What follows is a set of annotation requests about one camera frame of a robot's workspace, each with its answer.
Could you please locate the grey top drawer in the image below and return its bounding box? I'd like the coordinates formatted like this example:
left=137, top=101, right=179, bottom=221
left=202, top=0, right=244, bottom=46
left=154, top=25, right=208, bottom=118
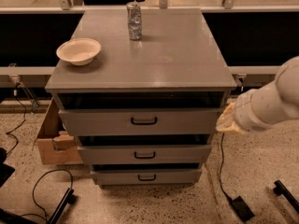
left=59, top=108, right=221, bottom=136

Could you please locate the grey drawer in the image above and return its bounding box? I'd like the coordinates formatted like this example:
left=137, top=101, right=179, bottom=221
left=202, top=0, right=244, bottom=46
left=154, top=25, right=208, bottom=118
left=59, top=108, right=221, bottom=136
left=78, top=145, right=211, bottom=164
left=91, top=169, right=202, bottom=186

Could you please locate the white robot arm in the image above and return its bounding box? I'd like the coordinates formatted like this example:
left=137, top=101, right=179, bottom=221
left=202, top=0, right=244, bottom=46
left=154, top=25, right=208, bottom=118
left=216, top=57, right=299, bottom=133

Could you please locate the grey bottom drawer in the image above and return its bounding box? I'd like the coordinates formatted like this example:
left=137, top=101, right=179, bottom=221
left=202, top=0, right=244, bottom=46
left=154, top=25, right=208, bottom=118
left=91, top=169, right=202, bottom=186

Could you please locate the grey drawer cabinet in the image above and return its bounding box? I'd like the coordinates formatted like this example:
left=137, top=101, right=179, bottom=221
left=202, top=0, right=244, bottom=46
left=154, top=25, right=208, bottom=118
left=44, top=8, right=237, bottom=189

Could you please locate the grey middle drawer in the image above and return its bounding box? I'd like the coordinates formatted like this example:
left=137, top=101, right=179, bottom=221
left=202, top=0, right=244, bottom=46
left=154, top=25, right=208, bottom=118
left=78, top=145, right=211, bottom=164

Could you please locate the black stand leg right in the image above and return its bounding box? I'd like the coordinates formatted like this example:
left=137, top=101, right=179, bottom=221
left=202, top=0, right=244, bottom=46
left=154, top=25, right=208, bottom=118
left=273, top=180, right=299, bottom=214

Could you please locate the black stand leg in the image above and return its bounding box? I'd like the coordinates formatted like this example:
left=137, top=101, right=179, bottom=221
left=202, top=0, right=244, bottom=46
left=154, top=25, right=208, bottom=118
left=273, top=180, right=299, bottom=214
left=47, top=188, right=76, bottom=224

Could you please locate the black power adapter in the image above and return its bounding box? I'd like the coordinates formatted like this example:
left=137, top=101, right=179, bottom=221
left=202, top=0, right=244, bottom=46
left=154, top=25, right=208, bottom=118
left=230, top=196, right=254, bottom=222

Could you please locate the white paper bowl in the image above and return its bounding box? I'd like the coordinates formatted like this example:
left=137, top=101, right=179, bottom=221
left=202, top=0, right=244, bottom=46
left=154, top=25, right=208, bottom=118
left=56, top=38, right=102, bottom=66

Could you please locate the brown cardboard box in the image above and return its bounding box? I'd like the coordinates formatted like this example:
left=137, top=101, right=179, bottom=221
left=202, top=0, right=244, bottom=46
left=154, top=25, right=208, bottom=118
left=36, top=100, right=82, bottom=165

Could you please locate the black stand leg left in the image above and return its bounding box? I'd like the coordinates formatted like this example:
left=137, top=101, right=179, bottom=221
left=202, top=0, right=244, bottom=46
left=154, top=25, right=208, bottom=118
left=47, top=188, right=76, bottom=224

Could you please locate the black object left edge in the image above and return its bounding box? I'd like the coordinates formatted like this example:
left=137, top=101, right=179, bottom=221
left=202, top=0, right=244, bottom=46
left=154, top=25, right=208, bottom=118
left=0, top=147, right=15, bottom=188

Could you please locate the black cable right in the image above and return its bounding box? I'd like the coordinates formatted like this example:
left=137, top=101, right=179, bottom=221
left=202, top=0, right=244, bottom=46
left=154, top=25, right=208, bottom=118
left=218, top=132, right=235, bottom=202

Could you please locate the black top drawer handle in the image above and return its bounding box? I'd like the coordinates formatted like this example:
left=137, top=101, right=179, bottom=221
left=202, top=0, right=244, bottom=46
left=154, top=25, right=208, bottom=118
left=130, top=117, right=158, bottom=126

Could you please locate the black floor cable front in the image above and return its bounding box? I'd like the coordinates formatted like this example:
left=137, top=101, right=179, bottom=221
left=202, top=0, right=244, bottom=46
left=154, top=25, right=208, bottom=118
left=19, top=168, right=75, bottom=222

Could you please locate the black cable left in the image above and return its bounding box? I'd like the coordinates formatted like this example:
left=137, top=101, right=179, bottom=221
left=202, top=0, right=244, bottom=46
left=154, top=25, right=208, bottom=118
left=5, top=83, right=28, bottom=156

